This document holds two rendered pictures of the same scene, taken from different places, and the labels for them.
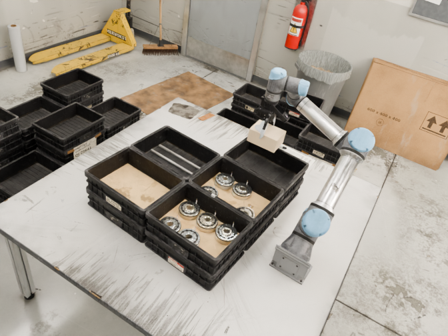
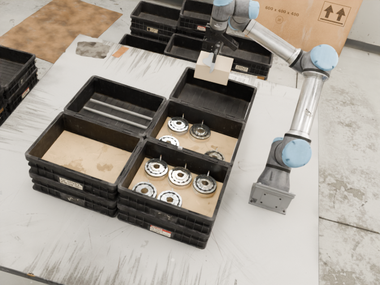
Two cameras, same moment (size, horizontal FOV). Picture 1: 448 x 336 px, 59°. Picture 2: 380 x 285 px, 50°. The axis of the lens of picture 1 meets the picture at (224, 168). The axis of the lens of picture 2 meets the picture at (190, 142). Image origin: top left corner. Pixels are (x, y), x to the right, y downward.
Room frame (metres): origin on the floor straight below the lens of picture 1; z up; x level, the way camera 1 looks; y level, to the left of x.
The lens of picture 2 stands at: (0.24, 0.38, 2.19)
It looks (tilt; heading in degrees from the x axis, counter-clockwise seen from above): 45 degrees down; 341
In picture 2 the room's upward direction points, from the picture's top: 11 degrees clockwise
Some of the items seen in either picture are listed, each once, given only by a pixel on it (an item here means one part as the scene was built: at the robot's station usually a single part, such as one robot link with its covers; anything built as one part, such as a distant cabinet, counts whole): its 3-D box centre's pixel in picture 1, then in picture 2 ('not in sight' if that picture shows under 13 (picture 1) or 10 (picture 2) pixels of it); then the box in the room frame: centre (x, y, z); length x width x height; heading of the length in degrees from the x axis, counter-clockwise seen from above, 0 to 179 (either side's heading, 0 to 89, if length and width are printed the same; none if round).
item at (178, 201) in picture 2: (188, 237); (169, 200); (1.17, 0.10, 0.86); 0.10 x 0.10 x 0.01
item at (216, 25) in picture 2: (272, 95); (218, 22); (1.77, -0.17, 1.32); 0.08 x 0.08 x 0.05
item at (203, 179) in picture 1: (235, 194); (195, 139); (1.50, -0.08, 0.87); 0.40 x 0.30 x 0.11; 62
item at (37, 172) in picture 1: (28, 184); not in sight; (1.89, 1.29, 0.26); 0.40 x 0.30 x 0.23; 156
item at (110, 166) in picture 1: (135, 185); (87, 155); (1.43, 0.41, 0.87); 0.40 x 0.30 x 0.11; 62
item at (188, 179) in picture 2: (207, 220); (180, 176); (1.30, 0.03, 0.86); 0.10 x 0.10 x 0.01
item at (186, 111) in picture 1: (183, 109); (91, 48); (2.48, 0.37, 0.71); 0.22 x 0.19 x 0.01; 66
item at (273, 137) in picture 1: (266, 135); (214, 68); (1.77, -0.19, 1.08); 0.16 x 0.12 x 0.07; 66
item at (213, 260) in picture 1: (199, 219); (176, 178); (1.24, 0.06, 0.92); 0.40 x 0.30 x 0.02; 62
